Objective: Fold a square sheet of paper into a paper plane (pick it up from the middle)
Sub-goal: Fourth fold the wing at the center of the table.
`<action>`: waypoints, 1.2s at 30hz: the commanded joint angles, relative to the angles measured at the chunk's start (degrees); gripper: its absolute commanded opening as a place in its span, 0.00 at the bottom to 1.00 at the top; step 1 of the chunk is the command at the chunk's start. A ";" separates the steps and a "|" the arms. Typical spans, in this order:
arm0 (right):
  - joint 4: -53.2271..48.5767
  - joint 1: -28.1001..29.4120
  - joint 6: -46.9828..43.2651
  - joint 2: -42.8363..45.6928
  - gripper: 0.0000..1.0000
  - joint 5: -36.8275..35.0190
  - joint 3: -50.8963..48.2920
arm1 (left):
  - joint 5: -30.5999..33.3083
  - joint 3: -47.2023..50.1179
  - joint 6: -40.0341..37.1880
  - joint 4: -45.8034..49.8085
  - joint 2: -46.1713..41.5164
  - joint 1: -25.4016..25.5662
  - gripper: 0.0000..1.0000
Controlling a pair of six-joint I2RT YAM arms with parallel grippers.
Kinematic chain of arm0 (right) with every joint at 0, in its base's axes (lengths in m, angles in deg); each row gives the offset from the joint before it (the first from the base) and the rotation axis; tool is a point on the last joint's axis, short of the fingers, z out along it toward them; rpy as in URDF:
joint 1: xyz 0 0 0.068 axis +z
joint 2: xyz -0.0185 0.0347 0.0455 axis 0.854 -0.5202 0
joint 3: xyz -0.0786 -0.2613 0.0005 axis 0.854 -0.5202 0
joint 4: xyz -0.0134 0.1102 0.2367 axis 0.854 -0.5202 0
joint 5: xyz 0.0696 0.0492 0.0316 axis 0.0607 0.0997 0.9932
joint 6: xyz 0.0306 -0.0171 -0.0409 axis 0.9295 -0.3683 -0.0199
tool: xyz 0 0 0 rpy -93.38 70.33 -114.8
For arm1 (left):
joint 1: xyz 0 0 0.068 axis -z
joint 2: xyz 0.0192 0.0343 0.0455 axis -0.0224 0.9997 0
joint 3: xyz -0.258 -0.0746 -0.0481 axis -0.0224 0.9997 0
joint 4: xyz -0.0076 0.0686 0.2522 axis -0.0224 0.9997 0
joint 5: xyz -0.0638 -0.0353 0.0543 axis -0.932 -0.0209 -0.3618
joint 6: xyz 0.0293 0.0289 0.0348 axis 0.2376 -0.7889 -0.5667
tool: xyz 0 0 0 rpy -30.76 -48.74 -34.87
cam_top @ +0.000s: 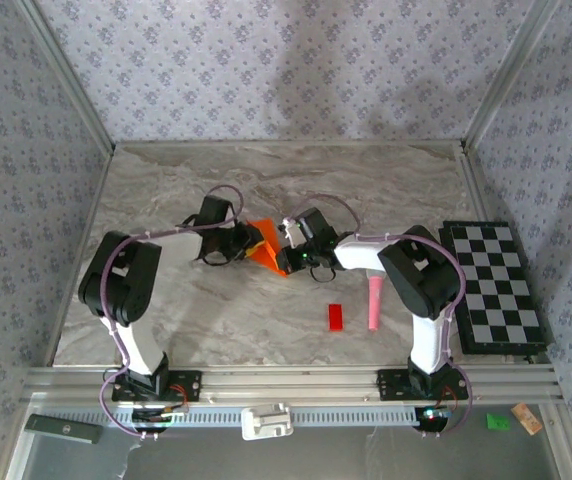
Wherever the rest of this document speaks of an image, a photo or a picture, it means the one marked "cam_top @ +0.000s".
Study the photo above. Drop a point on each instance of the small brown paper slip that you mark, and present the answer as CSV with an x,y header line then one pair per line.
x,y
527,419

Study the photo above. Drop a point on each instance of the green paper note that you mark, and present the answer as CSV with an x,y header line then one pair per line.
x,y
497,422

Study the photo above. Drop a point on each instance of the black and white checkerboard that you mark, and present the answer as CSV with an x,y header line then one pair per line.
x,y
496,290

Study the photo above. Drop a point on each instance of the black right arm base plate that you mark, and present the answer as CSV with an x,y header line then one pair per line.
x,y
391,385

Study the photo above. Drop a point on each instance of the aluminium frame post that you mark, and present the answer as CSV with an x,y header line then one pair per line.
x,y
508,75
70,80

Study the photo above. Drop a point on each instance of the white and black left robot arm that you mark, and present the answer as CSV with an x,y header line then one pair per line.
x,y
138,345

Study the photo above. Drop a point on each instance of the pink marker pen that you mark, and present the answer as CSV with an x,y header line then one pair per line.
x,y
375,305

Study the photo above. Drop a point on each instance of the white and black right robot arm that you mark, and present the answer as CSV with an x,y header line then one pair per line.
x,y
423,340

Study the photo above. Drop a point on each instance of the red rectangular block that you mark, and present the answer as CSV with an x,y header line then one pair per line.
x,y
336,317

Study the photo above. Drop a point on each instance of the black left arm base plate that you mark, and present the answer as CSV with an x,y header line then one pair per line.
x,y
191,386

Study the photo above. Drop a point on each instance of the white plastic bracket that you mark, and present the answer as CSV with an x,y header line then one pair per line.
x,y
266,421

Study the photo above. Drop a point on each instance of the aluminium mounting rail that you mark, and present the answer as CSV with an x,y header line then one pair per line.
x,y
291,384

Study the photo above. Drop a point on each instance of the aluminium table edge rail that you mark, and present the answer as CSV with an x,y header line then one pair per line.
x,y
478,190
80,250

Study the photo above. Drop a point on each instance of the black flat bar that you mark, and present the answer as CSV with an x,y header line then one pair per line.
x,y
63,429

